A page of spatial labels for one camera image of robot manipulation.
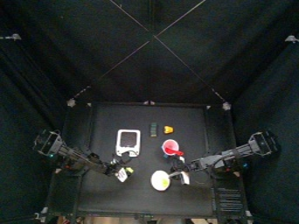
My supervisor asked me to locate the red spoon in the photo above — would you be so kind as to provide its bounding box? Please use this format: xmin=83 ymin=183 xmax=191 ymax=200
xmin=163 ymin=147 xmax=184 ymax=157

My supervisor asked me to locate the white plate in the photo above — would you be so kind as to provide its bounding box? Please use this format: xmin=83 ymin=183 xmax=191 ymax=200
xmin=149 ymin=170 xmax=172 ymax=193

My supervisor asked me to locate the pink cup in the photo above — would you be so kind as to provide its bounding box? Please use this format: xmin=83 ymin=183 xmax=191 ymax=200
xmin=161 ymin=138 xmax=181 ymax=157

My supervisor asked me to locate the white tray with dark centre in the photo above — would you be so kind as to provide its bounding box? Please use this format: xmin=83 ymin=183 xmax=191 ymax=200
xmin=115 ymin=129 xmax=143 ymax=158

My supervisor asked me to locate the dark green toy vegetable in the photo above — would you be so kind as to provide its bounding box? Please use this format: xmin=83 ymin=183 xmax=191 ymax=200
xmin=149 ymin=122 xmax=159 ymax=137

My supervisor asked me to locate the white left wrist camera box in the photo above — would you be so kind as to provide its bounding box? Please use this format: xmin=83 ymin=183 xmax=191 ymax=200
xmin=116 ymin=167 xmax=129 ymax=184

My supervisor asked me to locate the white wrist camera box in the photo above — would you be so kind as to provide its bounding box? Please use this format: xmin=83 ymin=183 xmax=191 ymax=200
xmin=179 ymin=171 xmax=192 ymax=186
xmin=116 ymin=167 xmax=129 ymax=184

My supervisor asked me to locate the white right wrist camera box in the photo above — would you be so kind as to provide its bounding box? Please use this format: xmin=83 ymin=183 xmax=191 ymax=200
xmin=179 ymin=171 xmax=192 ymax=186

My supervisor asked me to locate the thin crossing brace cord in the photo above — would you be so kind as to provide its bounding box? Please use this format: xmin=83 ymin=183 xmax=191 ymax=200
xmin=107 ymin=0 xmax=228 ymax=103
xmin=71 ymin=0 xmax=208 ymax=100

